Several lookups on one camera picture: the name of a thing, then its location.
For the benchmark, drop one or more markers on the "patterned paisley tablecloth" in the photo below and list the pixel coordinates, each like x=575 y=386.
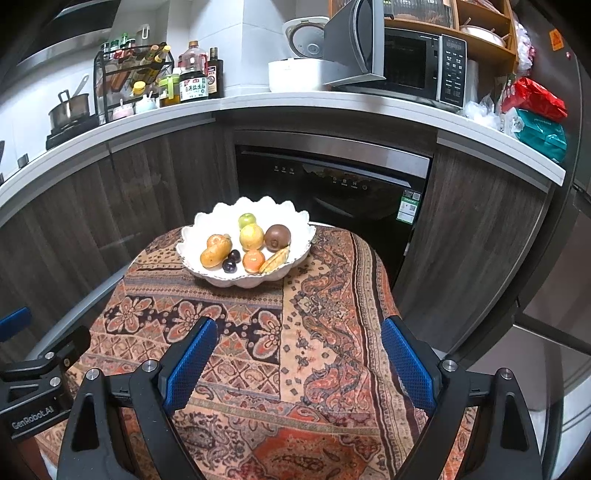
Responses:
x=299 y=385

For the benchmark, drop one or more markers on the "white scalloped fruit bowl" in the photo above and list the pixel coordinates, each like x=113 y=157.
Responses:
x=223 y=219

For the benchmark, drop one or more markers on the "white plastic bag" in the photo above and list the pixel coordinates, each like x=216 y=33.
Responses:
x=483 y=113

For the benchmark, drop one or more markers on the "wooden shelf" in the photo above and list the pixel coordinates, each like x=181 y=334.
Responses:
x=461 y=32

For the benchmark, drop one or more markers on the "white rice cooker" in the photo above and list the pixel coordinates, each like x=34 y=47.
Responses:
x=302 y=71

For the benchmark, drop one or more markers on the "orange tangerine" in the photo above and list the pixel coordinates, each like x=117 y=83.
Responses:
x=214 y=239
x=253 y=260

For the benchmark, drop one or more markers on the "steel saucepan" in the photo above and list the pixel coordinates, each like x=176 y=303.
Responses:
x=71 y=107

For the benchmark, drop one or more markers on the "dark plum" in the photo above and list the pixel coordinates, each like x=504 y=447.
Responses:
x=234 y=255
x=229 y=266

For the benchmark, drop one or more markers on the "teal snack bag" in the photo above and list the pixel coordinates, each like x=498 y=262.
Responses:
x=543 y=135

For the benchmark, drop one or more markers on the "dark sauce bottle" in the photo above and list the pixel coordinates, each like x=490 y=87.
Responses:
x=215 y=74

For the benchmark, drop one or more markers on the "green lidded oil bottle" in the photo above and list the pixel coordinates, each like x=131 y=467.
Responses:
x=169 y=89

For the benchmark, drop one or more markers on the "large soy sauce bottle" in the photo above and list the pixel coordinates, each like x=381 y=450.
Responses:
x=193 y=77

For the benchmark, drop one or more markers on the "brown kiwi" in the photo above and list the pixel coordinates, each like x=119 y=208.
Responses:
x=277 y=237

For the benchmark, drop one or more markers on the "small banana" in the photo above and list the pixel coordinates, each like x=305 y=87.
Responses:
x=275 y=261

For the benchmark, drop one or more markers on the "red snack bag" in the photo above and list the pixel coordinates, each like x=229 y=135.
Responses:
x=527 y=94

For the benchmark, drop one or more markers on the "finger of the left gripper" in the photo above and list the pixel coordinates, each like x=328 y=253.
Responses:
x=13 y=323
x=69 y=347

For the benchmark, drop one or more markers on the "built-in black dishwasher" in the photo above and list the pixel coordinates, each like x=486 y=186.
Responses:
x=372 y=190

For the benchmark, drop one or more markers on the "black spice rack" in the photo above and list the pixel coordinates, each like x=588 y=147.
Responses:
x=118 y=67

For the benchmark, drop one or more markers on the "yellow cap jar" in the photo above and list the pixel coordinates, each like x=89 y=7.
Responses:
x=138 y=88

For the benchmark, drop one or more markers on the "silver microwave oven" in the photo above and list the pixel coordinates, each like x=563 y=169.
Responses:
x=427 y=68

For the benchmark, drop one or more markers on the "yellow lemon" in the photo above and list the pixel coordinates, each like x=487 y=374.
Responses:
x=251 y=237

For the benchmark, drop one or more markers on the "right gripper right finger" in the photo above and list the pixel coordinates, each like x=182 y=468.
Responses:
x=502 y=444

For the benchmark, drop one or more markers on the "yellow mango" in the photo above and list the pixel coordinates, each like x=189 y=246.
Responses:
x=212 y=257

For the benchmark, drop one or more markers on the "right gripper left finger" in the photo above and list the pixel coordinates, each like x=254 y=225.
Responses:
x=94 y=445

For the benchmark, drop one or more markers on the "gas stove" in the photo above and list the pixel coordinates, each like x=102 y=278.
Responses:
x=72 y=130

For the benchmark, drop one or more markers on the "green apple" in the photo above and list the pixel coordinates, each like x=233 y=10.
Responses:
x=246 y=219

